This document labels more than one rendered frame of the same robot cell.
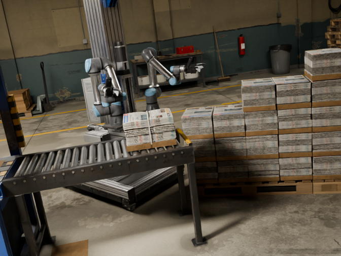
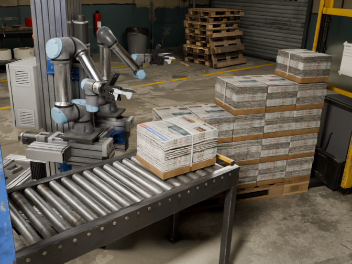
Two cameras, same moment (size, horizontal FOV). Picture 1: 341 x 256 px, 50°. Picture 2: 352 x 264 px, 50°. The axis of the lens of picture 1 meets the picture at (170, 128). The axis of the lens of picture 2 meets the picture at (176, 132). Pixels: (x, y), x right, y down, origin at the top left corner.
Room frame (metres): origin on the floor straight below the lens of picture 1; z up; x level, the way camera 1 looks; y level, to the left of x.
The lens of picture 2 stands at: (1.05, 1.26, 1.77)
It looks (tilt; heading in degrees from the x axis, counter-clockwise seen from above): 21 degrees down; 327
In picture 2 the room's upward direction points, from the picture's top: 2 degrees clockwise
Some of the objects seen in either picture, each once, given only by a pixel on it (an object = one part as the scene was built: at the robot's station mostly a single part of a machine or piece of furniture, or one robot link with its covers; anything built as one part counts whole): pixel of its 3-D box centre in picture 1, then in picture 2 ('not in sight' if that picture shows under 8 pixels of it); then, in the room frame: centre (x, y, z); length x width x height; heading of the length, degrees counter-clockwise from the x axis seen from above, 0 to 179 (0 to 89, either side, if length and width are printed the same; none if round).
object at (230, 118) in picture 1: (246, 148); (220, 153); (3.39, -0.72, 0.42); 1.17 x 0.39 x 0.83; 78
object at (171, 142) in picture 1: (164, 137); (190, 154); (2.75, 0.06, 0.83); 0.29 x 0.16 x 0.04; 4
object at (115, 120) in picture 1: (116, 118); (82, 125); (3.43, 0.50, 0.87); 0.15 x 0.15 x 0.10
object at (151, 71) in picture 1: (152, 73); (105, 61); (3.92, 0.12, 1.19); 0.15 x 0.12 x 0.55; 163
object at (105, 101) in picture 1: (107, 99); (94, 101); (3.14, 0.51, 1.12); 0.11 x 0.08 x 0.11; 111
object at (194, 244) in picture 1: (199, 241); not in sight; (2.55, -0.12, 0.01); 0.14 x 0.13 x 0.01; 9
